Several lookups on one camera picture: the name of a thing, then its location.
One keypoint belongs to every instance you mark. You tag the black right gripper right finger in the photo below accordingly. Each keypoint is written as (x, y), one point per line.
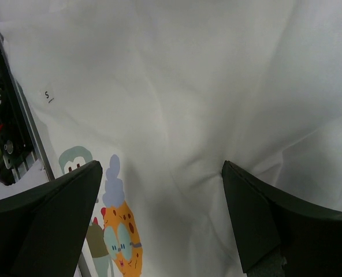
(278, 234)

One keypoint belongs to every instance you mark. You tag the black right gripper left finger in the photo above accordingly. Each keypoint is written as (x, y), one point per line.
(42, 230)

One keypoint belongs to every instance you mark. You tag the white t-shirt with text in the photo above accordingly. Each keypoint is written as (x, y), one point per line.
(162, 93)

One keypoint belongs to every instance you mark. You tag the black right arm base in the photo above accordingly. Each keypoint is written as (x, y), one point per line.
(20, 142)

